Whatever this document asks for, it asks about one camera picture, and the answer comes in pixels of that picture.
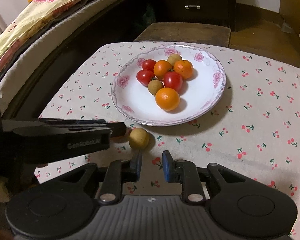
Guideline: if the cherry print tablecloth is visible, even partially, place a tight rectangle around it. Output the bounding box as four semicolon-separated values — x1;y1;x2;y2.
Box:
40;42;300;239

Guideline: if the grey bed mattress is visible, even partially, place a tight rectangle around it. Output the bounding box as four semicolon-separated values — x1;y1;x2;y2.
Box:
0;0;122;113

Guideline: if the tan longan back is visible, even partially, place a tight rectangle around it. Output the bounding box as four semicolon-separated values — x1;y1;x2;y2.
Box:
129;128;149;150

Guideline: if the orange mandarin front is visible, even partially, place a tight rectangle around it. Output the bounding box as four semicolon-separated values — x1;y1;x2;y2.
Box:
173;60;193;80

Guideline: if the white floral ceramic plate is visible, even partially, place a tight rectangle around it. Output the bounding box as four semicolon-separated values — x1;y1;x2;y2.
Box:
111;44;226;127

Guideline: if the tan longan with stem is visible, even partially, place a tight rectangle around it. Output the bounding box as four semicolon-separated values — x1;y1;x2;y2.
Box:
167;54;182;67

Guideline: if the dark wooden stool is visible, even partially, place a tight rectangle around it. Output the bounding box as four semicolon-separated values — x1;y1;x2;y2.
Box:
134;22;231;47

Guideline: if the round red cherry tomato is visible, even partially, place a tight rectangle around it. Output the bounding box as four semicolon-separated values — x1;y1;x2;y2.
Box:
141;59;156;72

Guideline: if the orange mandarin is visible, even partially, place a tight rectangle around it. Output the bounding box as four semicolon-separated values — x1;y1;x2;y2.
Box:
155;87;180;111
153;60;173;80
173;60;193;80

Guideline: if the dark wooden nightstand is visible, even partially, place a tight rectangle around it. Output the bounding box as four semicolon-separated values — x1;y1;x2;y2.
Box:
147;0;236;29

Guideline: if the colourful floral quilt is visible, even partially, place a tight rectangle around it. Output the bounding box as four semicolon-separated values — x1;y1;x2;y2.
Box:
0;0;81;70

